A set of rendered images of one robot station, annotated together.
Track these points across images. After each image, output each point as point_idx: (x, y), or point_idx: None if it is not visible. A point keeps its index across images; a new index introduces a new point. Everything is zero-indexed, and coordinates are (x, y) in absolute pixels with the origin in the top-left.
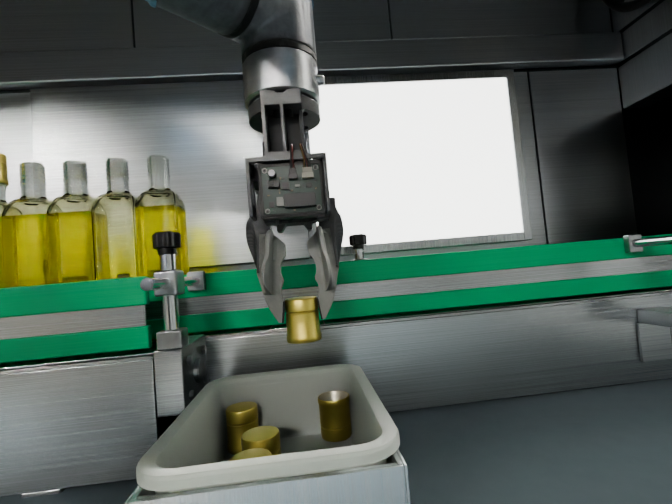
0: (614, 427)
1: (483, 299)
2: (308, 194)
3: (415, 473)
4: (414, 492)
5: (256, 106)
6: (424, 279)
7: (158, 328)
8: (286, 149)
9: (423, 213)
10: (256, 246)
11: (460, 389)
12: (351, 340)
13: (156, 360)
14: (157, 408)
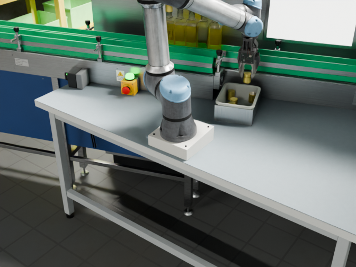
0: (319, 117)
1: (308, 75)
2: (249, 60)
3: (264, 113)
4: (261, 116)
5: (242, 36)
6: (291, 65)
7: (212, 64)
8: (246, 50)
9: (310, 31)
10: (239, 61)
11: (292, 98)
12: (263, 78)
13: (214, 77)
14: (213, 87)
